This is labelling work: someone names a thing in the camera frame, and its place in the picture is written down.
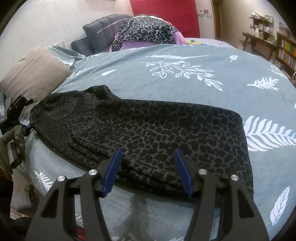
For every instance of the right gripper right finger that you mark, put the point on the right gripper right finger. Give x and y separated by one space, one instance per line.
239 219

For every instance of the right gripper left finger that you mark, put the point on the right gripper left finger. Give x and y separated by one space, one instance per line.
55 217

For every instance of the black leopard print pants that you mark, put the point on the black leopard print pants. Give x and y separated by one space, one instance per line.
85 127

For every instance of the left gloved hand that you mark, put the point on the left gloved hand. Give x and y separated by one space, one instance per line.
13 151

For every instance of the beige pillow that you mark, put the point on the beige pillow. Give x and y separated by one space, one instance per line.
35 76

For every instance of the dark grey padded headboard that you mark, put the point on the dark grey padded headboard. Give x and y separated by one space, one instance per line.
100 34

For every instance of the yellow blue round toy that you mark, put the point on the yellow blue round toy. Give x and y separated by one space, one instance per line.
193 42

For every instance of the dark wooden desk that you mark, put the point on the dark wooden desk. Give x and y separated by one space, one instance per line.
254 41

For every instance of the leopard print blanket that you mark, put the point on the leopard print blanket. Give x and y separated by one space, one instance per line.
145 32

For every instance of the pink purple bedding pile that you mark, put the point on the pink purple bedding pile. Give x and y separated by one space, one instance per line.
157 39

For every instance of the wooden bookshelf with books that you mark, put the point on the wooden bookshelf with books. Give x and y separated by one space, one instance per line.
285 53

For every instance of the small desk top shelf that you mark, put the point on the small desk top shelf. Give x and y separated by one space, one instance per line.
263 26

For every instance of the red upright mattress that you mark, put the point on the red upright mattress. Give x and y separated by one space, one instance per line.
180 13

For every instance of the wall power socket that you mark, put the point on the wall power socket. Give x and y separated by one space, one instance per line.
61 44

